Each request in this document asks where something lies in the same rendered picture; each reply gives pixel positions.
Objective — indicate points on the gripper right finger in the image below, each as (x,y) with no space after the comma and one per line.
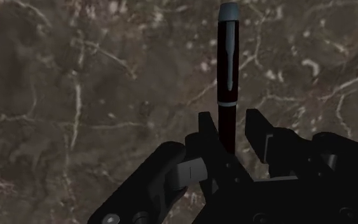
(290,149)

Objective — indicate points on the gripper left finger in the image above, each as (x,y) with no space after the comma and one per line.
(154,180)

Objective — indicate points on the black pen with grey cap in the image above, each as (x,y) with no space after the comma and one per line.
(228,77)

